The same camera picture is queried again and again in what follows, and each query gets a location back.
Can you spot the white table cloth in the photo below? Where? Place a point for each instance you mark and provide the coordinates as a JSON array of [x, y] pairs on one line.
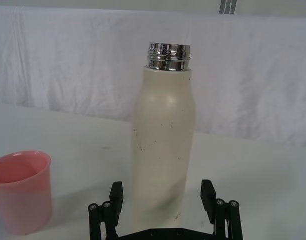
[[68, 140]]

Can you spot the pink plastic cup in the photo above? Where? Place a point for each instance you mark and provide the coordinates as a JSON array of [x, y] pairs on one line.
[[21, 190]]

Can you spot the cream vacuum bottle steel neck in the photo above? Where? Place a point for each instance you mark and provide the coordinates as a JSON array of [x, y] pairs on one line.
[[162, 140]]

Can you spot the grey striped post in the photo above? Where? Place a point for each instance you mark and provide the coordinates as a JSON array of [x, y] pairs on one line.
[[227, 6]]

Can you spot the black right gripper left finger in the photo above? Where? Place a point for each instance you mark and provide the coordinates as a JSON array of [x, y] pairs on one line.
[[115, 202]]

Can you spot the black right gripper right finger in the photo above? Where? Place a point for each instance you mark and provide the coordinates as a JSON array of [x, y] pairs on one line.
[[208, 197]]

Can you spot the white wrinkled backdrop cloth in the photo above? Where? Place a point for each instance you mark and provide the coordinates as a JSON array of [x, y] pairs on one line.
[[68, 62]]

